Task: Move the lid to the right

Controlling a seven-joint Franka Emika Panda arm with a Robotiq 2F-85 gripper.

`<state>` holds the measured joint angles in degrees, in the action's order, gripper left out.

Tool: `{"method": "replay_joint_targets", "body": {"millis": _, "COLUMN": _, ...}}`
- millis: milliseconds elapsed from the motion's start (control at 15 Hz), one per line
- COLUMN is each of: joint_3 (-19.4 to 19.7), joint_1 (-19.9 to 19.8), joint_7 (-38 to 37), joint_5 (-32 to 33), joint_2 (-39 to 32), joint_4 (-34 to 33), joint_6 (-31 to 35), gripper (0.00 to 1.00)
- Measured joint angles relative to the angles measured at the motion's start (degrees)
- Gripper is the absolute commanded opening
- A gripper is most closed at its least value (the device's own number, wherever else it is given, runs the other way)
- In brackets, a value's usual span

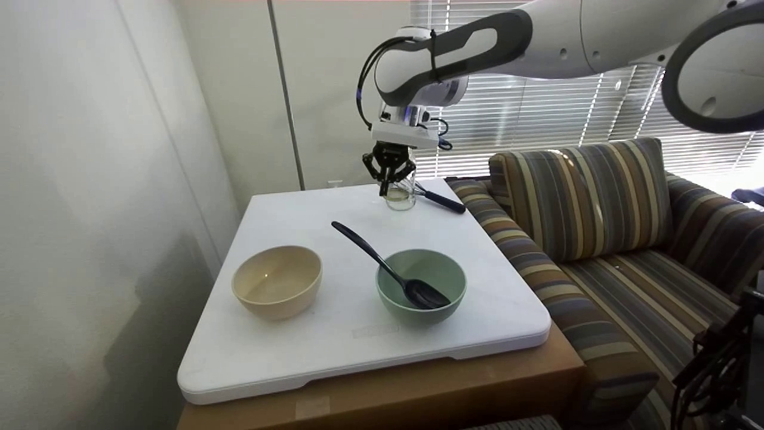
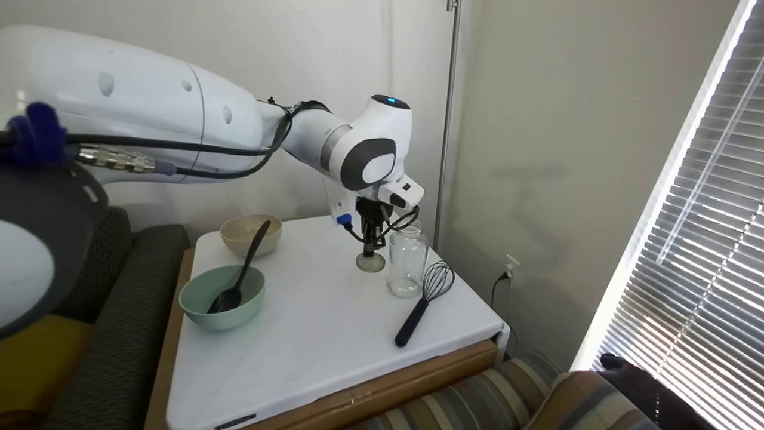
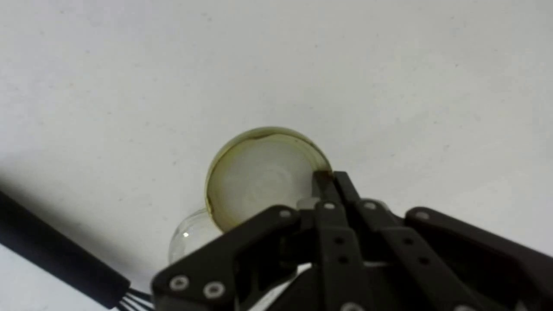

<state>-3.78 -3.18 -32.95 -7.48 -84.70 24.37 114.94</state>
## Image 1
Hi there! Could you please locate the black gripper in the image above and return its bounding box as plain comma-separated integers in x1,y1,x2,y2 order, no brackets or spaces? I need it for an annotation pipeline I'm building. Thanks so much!
363,140,417,199

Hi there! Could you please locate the green ceramic bowl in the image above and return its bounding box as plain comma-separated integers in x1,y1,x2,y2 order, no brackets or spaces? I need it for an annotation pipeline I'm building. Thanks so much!
374,246,467,328

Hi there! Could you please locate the black plastic spoon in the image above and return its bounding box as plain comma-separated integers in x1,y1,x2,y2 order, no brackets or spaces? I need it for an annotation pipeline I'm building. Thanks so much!
329,220,453,313

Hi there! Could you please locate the cream ceramic bowl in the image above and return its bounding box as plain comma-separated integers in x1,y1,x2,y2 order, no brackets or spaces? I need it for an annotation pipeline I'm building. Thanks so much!
230,244,325,325

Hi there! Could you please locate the white foam board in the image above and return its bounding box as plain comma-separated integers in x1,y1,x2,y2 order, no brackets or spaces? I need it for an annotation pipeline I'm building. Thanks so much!
175,182,554,409

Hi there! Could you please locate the striped cushion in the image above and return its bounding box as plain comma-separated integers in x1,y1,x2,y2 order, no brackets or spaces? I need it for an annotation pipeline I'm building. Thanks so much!
487,135,672,265

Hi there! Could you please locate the wooden table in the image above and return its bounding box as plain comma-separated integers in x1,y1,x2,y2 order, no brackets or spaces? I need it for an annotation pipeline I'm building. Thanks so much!
175,319,589,430

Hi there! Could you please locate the striped sofa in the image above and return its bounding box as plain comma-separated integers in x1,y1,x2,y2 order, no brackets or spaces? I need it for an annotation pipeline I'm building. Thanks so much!
444,169,764,430

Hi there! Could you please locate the blue object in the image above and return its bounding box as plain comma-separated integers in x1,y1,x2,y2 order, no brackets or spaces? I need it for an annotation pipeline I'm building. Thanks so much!
730,185,764,207

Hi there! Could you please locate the black metal stand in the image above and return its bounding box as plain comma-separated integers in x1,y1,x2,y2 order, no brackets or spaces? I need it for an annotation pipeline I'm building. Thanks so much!
669,286,764,430

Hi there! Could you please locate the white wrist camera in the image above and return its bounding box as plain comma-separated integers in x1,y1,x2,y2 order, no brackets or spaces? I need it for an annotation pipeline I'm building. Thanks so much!
369,120,441,156

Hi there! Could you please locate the black wire whisk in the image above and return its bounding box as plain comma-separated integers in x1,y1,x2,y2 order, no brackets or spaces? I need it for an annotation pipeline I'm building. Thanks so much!
413,183,471,216

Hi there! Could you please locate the blue plug cable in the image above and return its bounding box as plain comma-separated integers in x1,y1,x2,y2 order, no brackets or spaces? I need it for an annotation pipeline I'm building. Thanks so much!
428,117,455,156

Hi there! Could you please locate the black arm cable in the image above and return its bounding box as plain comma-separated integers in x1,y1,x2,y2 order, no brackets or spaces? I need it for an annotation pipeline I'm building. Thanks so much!
354,33,437,130

